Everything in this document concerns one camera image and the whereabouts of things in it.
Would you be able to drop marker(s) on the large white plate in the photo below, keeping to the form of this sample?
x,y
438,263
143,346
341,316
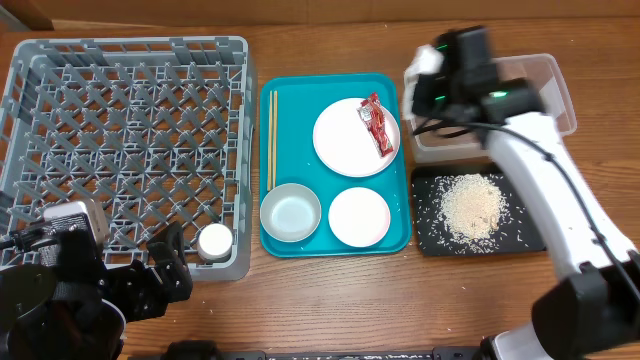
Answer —
x,y
345,146

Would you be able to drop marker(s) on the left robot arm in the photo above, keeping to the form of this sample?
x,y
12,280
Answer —
x,y
76,307

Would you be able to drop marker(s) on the grey plastic dish rack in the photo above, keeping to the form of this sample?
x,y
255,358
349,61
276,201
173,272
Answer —
x,y
155,129

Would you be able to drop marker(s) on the white cup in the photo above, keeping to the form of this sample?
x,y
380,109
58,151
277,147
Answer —
x,y
214,242

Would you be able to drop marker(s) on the black food waste tray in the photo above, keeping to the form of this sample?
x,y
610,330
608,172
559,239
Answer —
x,y
517,234

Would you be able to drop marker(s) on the small white plate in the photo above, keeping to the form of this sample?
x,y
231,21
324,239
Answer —
x,y
359,217

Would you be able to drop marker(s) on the teal serving tray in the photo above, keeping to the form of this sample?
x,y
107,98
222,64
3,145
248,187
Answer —
x,y
301,101

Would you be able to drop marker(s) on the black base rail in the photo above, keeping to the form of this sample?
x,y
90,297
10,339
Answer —
x,y
206,350

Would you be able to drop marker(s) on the clear plastic waste bin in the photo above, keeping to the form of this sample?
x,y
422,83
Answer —
x,y
541,70

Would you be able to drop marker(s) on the white tissue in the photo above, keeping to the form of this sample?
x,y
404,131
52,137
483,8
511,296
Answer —
x,y
427,61

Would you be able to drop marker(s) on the red ketchup sachet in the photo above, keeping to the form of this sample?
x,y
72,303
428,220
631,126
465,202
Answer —
x,y
372,115

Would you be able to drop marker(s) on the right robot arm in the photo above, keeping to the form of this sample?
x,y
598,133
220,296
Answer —
x,y
595,304

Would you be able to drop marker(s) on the grey shallow bowl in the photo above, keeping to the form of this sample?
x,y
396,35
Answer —
x,y
290,213

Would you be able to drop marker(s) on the pile of white rice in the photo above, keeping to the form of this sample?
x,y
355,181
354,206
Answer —
x,y
471,208

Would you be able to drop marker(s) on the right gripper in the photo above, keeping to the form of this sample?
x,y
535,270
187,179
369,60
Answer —
x,y
421,106

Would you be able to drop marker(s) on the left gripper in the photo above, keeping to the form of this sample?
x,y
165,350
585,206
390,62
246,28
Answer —
x,y
153,297

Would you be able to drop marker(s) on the wooden chopstick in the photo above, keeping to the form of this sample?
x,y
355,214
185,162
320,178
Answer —
x,y
274,137
269,143

